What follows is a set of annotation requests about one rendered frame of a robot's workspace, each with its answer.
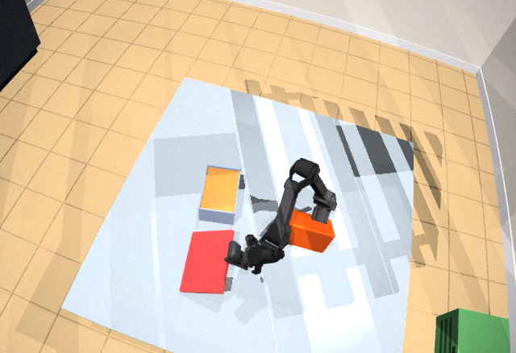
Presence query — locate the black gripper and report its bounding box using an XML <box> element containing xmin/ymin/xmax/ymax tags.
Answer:
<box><xmin>224</xmin><ymin>240</ymin><xmax>264</xmax><ymax>275</ymax></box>

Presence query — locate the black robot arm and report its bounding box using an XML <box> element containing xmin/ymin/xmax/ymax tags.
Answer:
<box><xmin>244</xmin><ymin>158</ymin><xmax>337</xmax><ymax>264</ymax></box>

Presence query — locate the red rectangular lid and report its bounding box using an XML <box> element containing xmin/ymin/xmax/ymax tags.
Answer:
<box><xmin>179</xmin><ymin>230</ymin><xmax>234</xmax><ymax>294</ymax></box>

